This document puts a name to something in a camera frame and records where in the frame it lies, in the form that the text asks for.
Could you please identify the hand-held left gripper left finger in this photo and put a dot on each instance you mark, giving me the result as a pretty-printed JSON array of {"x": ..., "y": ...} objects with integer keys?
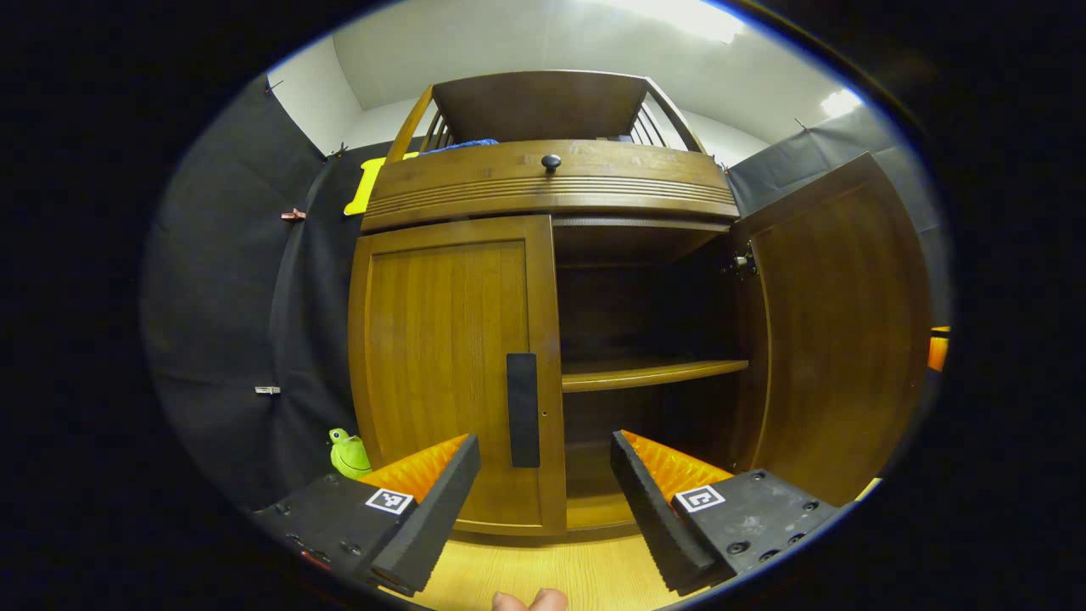
[{"x": 433, "y": 518}]

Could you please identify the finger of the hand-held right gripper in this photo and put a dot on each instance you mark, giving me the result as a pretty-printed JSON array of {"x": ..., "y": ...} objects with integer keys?
[{"x": 937, "y": 352}]

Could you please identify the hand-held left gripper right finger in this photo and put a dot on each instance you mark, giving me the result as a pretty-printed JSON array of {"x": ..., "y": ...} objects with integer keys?
[{"x": 657, "y": 518}]

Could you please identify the wooden cabinet door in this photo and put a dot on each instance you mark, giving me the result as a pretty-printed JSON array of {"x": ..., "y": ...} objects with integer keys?
[
  {"x": 441, "y": 356},
  {"x": 840, "y": 322}
]

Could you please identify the metal door hinge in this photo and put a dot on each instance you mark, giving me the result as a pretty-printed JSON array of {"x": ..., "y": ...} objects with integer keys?
[{"x": 743, "y": 261}]

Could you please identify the wooden shoe cabinet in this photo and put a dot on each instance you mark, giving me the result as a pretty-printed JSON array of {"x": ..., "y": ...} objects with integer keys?
[{"x": 543, "y": 106}]

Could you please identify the green frog toy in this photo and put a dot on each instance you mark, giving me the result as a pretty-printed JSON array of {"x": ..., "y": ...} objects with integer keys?
[{"x": 349, "y": 456}]

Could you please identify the wooden inner shelf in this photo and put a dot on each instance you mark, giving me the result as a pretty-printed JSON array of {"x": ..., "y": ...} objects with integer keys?
[{"x": 645, "y": 373}]

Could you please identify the small ceiling light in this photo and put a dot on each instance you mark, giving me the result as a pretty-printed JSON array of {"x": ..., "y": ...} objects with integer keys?
[{"x": 840, "y": 103}]

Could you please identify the red clip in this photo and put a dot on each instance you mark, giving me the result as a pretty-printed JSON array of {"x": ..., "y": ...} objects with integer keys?
[{"x": 293, "y": 215}]

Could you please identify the wooden drawer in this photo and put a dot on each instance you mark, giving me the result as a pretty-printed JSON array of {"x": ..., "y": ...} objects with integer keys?
[{"x": 636, "y": 174}]

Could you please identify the black drawer knob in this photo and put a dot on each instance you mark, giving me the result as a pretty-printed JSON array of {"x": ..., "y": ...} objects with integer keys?
[{"x": 551, "y": 163}]

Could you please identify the blue cloth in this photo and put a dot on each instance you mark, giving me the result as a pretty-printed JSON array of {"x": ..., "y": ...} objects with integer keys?
[{"x": 467, "y": 144}]

